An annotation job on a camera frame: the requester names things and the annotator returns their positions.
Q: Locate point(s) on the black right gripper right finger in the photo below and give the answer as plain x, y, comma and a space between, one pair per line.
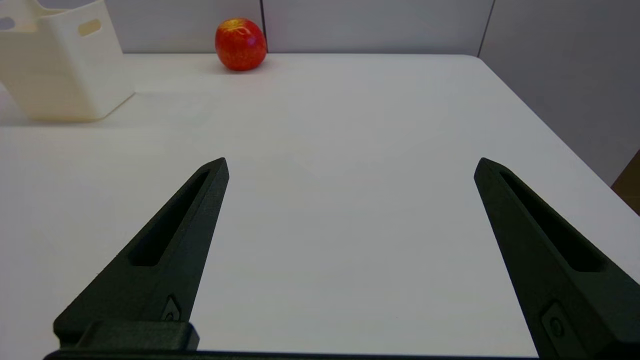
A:
540, 260

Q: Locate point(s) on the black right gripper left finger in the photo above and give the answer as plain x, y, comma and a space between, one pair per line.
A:
165, 260

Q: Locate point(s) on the cream plastic container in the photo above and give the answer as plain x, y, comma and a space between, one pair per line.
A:
60, 75

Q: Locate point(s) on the red apple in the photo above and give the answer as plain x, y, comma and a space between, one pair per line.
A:
241, 45

